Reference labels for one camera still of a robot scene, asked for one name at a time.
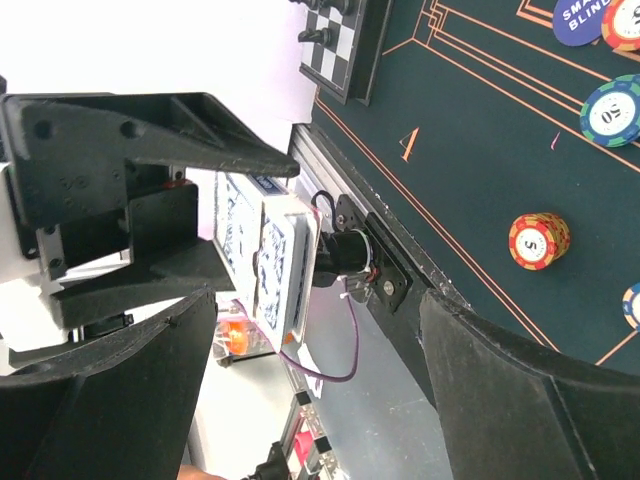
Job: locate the aluminium mounting rail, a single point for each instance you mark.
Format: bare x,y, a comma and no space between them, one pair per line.
318,168

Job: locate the black chess piece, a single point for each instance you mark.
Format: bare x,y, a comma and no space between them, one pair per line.
322,36

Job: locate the peach blue chip stack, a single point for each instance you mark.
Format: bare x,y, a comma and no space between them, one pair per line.
631,306

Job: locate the orange red chip stack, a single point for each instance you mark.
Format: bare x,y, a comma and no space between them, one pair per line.
537,240

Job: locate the black white checkerboard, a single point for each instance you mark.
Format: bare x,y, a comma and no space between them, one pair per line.
347,68

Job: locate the orange chips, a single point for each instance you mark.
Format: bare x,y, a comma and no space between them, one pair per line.
620,25

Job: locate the purple small blind button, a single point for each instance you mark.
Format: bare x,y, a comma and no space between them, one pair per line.
578,22

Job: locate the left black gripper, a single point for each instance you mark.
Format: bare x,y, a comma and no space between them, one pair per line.
92,175

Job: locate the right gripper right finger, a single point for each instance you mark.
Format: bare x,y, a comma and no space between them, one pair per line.
510,408

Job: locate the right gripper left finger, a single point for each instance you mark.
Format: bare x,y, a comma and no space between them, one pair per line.
120,407

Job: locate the blue white card deck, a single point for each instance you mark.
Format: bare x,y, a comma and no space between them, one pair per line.
267,237

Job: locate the green chips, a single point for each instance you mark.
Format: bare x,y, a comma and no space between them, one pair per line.
610,115

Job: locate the green poker table mat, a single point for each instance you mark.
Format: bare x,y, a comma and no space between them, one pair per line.
474,121

